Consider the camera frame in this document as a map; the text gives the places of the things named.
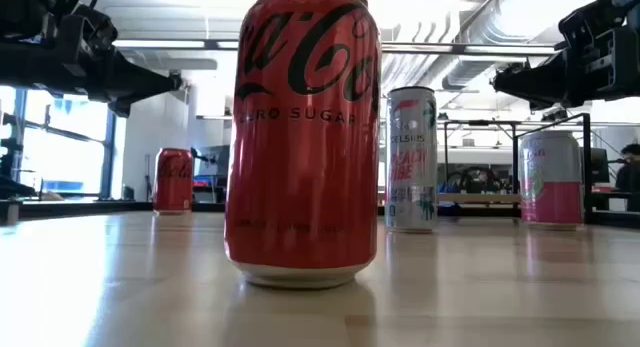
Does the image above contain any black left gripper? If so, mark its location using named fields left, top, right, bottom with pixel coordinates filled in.
left=47, top=5, right=183, bottom=118

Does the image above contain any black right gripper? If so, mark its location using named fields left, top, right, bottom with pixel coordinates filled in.
left=492, top=0, right=640, bottom=111

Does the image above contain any red Coca-Cola Zero can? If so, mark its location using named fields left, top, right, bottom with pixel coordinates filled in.
left=223, top=0, right=384, bottom=290
left=152, top=147, right=196, bottom=216

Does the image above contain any pink and white soda can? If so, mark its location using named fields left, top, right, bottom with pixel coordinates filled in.
left=517, top=129, right=585, bottom=232

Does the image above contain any white Celsius Peach Vibe can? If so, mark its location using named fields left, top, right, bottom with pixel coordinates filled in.
left=384, top=85, right=440, bottom=235

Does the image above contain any black track light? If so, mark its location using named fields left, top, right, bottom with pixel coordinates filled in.
left=541, top=106, right=571, bottom=123

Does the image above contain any dark computer monitor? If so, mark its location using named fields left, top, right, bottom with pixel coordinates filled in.
left=591, top=146, right=611, bottom=185

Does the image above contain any large dark-framed window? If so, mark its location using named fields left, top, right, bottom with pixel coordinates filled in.
left=0, top=84, right=119, bottom=201

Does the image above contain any person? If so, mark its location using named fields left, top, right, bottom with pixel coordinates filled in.
left=613, top=142, right=640, bottom=213

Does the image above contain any black equipment stand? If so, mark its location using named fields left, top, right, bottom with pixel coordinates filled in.
left=0, top=111, right=24, bottom=201

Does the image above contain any silver ventilation duct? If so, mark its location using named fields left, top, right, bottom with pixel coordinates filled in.
left=439, top=0, right=556, bottom=92

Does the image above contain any black frame wooden shelf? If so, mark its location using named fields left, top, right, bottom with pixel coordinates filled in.
left=437, top=112, right=595, bottom=224

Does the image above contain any black aluminium table frame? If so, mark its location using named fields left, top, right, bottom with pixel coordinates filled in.
left=0, top=199, right=640, bottom=229

